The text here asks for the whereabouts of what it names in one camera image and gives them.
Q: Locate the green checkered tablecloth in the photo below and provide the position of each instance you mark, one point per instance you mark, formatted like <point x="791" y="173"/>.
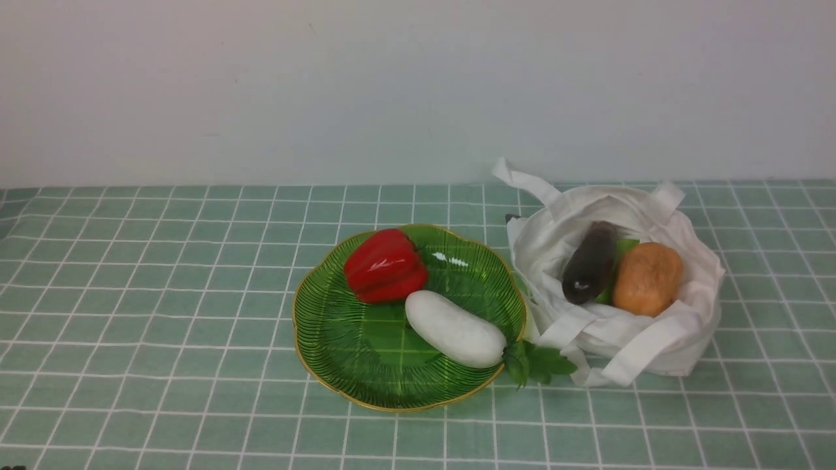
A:
<point x="150" y="328"/>

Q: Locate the brown potato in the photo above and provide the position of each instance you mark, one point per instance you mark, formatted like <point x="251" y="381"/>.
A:
<point x="648" y="279"/>

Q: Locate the green glass plate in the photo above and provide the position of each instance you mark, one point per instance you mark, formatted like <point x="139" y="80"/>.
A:
<point x="367" y="352"/>

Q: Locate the red bell pepper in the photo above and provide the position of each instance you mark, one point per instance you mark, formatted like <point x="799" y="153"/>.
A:
<point x="385" y="268"/>

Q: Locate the green vegetable in bag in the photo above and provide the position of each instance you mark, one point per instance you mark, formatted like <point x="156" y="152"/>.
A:
<point x="623" y="246"/>

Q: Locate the white radish with leaves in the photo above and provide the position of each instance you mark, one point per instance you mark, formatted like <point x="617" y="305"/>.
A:
<point x="474" y="342"/>

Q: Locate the dark purple eggplant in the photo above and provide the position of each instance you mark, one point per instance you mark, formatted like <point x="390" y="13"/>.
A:
<point x="588" y="271"/>

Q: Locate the white cloth bag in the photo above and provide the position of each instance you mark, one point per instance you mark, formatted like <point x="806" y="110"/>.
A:
<point x="610" y="346"/>

